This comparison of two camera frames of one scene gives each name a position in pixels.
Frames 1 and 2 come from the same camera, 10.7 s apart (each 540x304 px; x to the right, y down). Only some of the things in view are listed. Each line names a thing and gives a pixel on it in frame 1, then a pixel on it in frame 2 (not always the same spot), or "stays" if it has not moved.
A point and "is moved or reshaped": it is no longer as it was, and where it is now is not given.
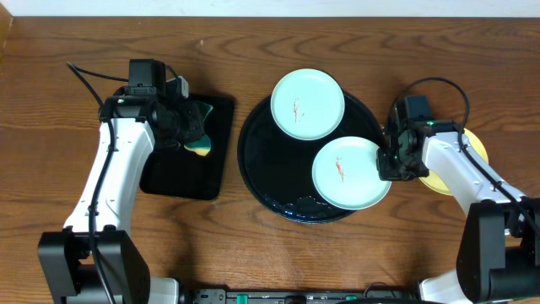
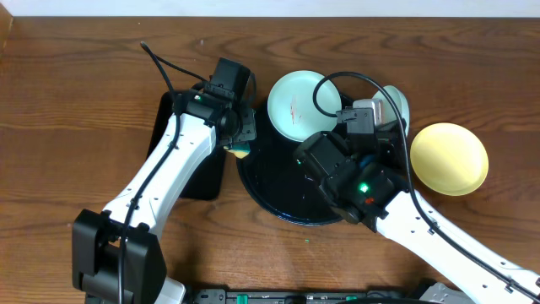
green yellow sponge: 202,145 is moved or reshaped
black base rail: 285,295 stays
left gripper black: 193,113 -> 251,131
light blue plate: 307,104 stays
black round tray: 277,169 stays
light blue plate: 345,174 is moved or reshaped
